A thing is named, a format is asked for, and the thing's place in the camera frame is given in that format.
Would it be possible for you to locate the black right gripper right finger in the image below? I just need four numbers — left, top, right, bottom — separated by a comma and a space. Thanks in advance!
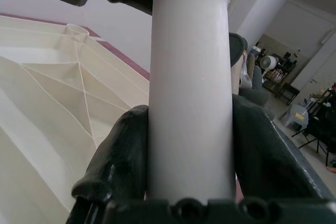
232, 94, 336, 204

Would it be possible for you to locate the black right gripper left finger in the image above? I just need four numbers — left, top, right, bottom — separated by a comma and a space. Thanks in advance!
71, 104, 150, 206

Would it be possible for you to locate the white plastic children table top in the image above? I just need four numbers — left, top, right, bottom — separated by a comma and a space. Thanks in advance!
0, 15, 151, 224

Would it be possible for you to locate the white plastic table leg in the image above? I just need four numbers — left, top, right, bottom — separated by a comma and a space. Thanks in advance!
145, 0, 237, 201

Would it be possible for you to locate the white plastic stool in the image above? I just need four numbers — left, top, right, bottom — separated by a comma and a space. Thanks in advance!
279, 104, 311, 132

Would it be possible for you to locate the black cluttered desk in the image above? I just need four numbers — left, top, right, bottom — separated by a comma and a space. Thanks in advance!
291, 83, 336, 167

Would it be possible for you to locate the dark grey armchair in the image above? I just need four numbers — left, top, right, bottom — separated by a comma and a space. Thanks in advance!
227, 32, 270, 107

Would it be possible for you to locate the dark shelf with bottles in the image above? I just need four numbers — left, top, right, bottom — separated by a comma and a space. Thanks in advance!
262, 48, 301, 105

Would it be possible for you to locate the white round fan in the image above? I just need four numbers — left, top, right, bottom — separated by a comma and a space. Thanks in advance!
259, 55, 278, 74

